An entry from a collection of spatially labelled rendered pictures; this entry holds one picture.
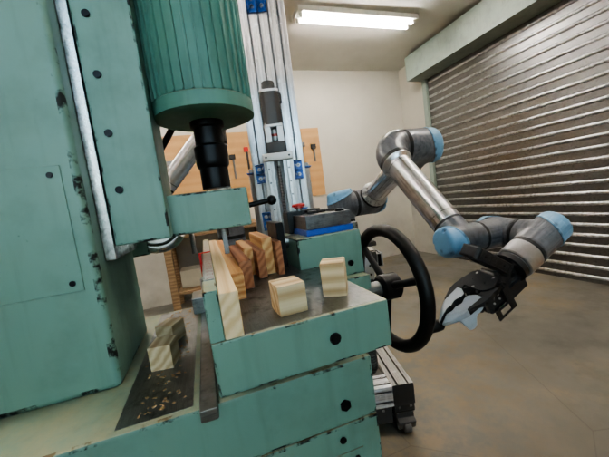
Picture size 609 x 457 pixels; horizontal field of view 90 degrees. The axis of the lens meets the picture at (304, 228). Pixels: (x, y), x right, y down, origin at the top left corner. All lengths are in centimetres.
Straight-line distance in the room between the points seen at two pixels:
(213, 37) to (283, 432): 59
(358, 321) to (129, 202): 38
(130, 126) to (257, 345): 38
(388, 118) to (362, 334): 465
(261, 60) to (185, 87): 109
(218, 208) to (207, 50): 25
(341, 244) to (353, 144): 399
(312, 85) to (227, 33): 394
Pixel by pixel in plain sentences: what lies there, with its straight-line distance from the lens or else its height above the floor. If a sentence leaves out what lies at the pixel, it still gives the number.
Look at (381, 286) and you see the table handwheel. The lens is 71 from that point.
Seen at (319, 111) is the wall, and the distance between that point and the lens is 445.
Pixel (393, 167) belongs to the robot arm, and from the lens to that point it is 95.
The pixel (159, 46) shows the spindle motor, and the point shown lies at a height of 130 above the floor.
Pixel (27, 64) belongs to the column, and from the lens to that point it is 56.
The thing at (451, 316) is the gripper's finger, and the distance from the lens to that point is 71.
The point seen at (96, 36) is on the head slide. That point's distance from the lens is 60.
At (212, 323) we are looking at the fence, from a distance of 34.
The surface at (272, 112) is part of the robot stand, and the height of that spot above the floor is 143.
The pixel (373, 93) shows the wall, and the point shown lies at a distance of 492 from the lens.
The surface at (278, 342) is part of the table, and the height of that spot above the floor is 88.
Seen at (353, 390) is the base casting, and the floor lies 76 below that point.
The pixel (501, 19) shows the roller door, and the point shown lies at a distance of 376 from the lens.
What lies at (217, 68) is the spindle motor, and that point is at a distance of 57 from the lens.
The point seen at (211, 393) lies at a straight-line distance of 44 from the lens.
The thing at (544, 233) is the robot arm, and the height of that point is 89.
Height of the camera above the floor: 103
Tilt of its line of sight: 6 degrees down
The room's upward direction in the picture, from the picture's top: 8 degrees counter-clockwise
